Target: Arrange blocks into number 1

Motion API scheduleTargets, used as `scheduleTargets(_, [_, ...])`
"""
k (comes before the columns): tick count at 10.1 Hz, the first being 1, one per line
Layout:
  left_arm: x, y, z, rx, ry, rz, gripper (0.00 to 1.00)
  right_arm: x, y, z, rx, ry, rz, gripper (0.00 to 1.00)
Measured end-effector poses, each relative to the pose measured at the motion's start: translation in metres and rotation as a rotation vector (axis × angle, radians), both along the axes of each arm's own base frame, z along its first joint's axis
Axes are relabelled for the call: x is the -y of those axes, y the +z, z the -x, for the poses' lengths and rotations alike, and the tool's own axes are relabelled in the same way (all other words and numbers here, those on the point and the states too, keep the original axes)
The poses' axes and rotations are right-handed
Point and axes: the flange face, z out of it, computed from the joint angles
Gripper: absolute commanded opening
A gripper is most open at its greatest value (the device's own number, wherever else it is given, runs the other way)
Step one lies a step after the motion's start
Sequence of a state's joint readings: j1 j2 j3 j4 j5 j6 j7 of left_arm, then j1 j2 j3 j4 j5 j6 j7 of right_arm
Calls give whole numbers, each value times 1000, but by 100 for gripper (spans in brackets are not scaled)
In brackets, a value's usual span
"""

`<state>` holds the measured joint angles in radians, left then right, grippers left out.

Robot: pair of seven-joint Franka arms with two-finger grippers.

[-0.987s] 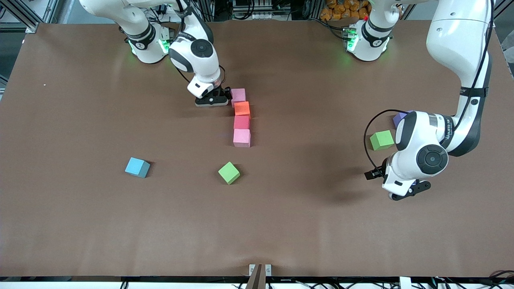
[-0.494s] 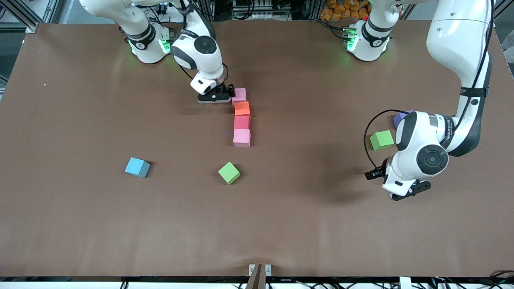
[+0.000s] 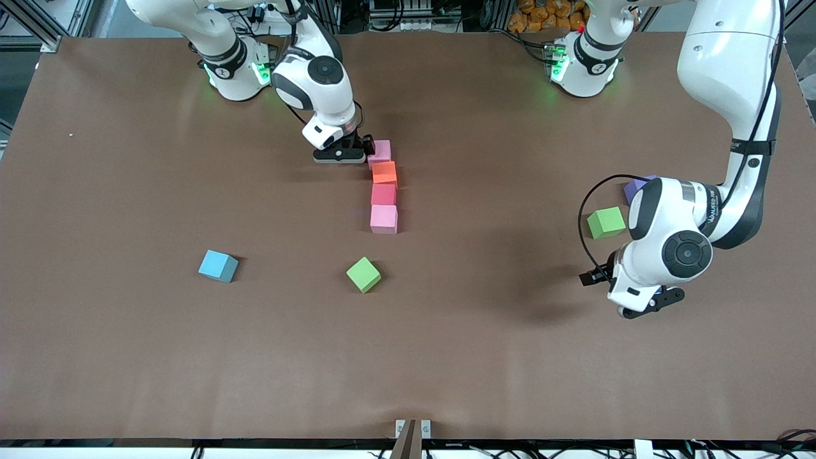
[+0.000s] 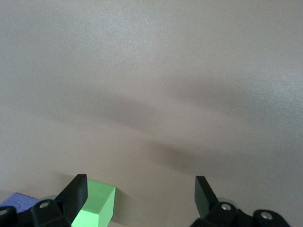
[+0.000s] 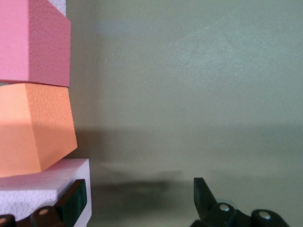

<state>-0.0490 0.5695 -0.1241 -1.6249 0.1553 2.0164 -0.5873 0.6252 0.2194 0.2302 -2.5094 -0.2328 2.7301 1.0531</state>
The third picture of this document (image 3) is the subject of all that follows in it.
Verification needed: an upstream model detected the aluminium frame profile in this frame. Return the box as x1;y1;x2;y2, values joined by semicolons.
781;0;816;45
0;0;64;53

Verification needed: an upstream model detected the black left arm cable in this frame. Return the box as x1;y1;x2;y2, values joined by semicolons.
578;173;652;272

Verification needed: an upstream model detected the large brown table mat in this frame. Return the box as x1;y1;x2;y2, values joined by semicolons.
0;31;816;441

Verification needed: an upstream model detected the metal rack equipment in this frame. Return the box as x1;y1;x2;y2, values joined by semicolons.
367;0;463;33

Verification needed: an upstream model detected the purple foam block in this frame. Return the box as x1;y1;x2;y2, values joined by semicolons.
623;175;657;206

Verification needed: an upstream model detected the blue foam block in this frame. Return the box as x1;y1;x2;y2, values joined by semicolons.
198;250;240;284

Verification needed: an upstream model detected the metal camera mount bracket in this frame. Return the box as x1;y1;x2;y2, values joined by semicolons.
390;419;433;459

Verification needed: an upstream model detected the light pink foam block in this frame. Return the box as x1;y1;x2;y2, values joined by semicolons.
370;205;398;235

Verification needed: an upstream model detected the white power strip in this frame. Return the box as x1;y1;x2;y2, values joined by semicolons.
249;3;289;24

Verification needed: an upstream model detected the bag of orange fruit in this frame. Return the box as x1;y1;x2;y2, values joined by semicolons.
508;0;590;34

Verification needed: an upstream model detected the green foam block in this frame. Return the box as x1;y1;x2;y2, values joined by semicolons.
346;256;383;294
586;206;627;240

